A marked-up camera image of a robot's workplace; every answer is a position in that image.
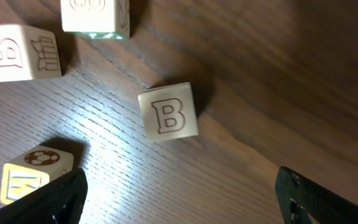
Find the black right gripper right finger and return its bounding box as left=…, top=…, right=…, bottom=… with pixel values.
left=275, top=166, right=358, bottom=224

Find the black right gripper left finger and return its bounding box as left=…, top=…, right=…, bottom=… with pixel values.
left=0, top=168, right=88, bottom=224

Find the wooden letter B hammer block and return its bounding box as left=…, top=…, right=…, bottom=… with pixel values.
left=138, top=82, right=199, bottom=142

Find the yellow top ball block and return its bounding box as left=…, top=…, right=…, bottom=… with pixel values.
left=0, top=145, right=74, bottom=205

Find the wooden block dragonfly picture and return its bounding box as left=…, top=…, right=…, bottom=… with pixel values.
left=0, top=24, right=62, bottom=82

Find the plain block green edge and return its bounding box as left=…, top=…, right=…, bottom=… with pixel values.
left=60, top=0, right=130, bottom=40

